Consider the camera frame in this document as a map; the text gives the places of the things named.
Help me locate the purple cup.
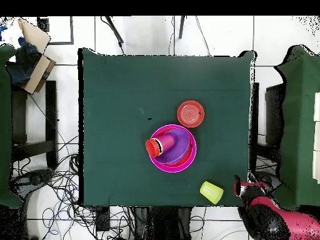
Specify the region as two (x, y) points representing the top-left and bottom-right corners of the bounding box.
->
(156, 132), (176, 154)

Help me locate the black box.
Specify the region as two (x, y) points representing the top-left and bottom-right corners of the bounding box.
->
(264, 83), (286, 146)

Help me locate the dark blue cloth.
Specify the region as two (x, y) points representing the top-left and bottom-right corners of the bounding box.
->
(6, 37), (42, 87)

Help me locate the tangle of floor cables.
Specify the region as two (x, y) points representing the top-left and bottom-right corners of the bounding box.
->
(11, 134), (141, 240)

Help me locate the pale yellow cup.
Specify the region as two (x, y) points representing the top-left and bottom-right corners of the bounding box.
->
(199, 181), (224, 205)

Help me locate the cardboard box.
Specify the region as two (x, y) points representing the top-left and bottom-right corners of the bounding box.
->
(6, 17), (57, 96)

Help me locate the purple bowl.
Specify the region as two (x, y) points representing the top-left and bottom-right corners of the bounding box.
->
(154, 127), (193, 165)

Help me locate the black tripod leg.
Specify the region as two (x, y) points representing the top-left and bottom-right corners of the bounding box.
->
(178, 15), (186, 40)
(100, 16), (125, 54)

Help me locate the black square frame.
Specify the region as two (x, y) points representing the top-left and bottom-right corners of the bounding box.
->
(37, 16), (74, 46)

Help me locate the dark green tablecloth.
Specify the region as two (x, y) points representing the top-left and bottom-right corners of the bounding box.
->
(78, 47), (257, 208)

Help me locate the small orange bowl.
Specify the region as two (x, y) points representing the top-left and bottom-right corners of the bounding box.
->
(177, 100), (206, 129)

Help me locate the large orange bowl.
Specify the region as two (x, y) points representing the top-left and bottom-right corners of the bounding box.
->
(156, 126), (195, 168)

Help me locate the green-covered side table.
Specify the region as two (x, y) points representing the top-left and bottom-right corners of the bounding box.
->
(0, 44), (23, 209)
(272, 44), (320, 211)

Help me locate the white box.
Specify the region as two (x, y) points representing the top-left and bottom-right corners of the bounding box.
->
(313, 122), (320, 151)
(313, 92), (320, 123)

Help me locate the black pedestal foot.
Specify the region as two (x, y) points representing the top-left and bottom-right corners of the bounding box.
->
(253, 171), (282, 192)
(9, 168), (54, 198)

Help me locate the large pink bowl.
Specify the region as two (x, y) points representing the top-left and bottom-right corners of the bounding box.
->
(149, 124), (198, 174)

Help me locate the black stool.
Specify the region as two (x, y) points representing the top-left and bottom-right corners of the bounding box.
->
(11, 79), (59, 169)

